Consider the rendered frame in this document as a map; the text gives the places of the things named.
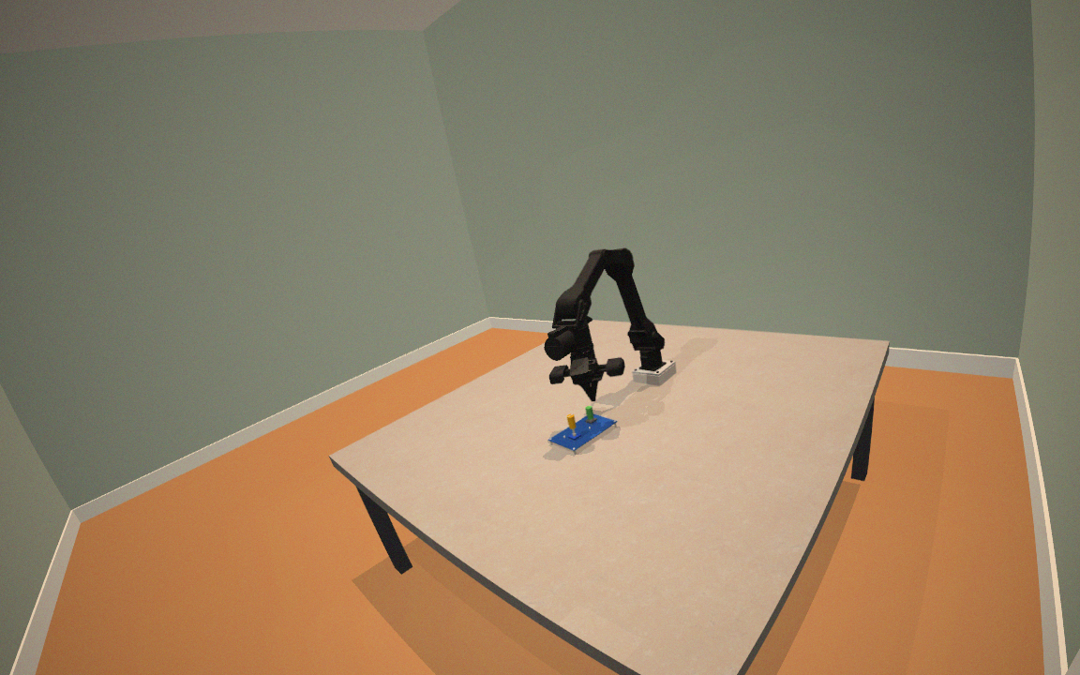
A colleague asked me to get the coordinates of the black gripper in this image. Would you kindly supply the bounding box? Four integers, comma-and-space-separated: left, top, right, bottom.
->
549, 343, 625, 401

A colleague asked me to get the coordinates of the blue circuit board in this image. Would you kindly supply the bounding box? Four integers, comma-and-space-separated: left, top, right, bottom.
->
548, 406, 617, 455

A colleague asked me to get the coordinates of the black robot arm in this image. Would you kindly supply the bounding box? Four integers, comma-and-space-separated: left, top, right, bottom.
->
544, 247, 666, 384

